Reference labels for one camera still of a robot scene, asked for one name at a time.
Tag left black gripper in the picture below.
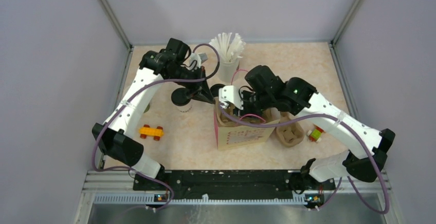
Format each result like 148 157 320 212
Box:
168 65 215 104

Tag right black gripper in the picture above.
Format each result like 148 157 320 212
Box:
232 90 274 120

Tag black cup lid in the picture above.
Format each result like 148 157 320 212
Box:
171 88 191 107

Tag cream pink paper bag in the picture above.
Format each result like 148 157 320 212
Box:
213 68 281 151

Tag white paper cup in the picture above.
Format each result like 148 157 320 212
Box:
176 103 192 113

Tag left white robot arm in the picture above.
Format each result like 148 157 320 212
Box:
92 38 221 190

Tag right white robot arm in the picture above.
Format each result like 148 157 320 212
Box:
243 65 395 189

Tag stack of black lids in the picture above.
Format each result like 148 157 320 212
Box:
210 83 225 98

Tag white cup holding straws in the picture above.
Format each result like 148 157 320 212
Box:
217 59 240 83

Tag brown pulp cup carrier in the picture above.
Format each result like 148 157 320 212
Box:
214 104 305 150

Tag bundle of white straws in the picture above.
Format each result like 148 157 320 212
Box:
209 32 246 63

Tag stack of paper cups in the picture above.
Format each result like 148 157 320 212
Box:
143 103 150 114

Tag orange toy car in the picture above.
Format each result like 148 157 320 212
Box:
139 124 164 141

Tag green red toy block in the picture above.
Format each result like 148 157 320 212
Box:
306 125 324 143

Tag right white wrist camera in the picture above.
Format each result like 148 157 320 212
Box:
219 85 244 110

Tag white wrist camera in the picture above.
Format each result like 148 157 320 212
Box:
188 53 208 70
219 85 244 110

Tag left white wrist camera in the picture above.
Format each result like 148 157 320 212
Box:
188 53 208 70

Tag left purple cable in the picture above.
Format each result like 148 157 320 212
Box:
92 43 222 213

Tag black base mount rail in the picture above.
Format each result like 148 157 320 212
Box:
133 170 336 200

